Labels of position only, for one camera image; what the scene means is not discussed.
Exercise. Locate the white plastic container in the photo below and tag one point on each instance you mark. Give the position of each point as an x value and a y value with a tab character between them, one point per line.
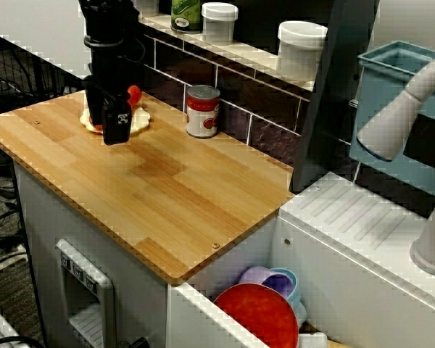
148	7

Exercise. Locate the white kitchen cabinet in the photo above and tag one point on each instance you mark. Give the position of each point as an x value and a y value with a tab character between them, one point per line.
40	217

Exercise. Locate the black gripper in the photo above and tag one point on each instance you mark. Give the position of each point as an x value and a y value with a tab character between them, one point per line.
114	72

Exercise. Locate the white toy sink unit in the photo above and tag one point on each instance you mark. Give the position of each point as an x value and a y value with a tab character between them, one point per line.
348	253

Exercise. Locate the green vegetable can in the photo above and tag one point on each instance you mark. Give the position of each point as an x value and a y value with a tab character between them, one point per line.
186	16

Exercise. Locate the small white lidded container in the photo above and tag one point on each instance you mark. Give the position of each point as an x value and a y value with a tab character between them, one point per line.
219	25

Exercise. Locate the light blue bowl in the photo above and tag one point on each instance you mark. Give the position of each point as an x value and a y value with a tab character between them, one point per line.
294	290

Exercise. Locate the red toy sausage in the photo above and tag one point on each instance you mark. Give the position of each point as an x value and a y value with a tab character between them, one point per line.
134	95

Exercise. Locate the teal plastic bin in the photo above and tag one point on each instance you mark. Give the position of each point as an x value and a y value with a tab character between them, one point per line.
384	78

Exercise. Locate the small white toy item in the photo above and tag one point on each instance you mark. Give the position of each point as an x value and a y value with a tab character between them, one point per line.
311	340

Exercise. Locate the large white lidded container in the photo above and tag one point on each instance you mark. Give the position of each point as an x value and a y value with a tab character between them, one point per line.
301	54

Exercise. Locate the tomato soup can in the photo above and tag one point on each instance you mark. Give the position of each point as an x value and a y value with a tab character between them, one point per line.
203	116

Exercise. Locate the purple toy cup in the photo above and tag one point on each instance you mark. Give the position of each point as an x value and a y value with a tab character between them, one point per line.
264	279

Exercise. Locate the grey toy faucet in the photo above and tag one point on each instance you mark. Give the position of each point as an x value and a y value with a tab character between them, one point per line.
391	119

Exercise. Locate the red round plate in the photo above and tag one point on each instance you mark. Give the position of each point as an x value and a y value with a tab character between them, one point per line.
257	315

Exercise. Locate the cream scalloped plate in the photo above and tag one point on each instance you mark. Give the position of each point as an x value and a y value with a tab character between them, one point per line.
141	121

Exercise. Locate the dark grey cabinet post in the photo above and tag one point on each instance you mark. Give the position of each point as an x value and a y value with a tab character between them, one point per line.
326	108

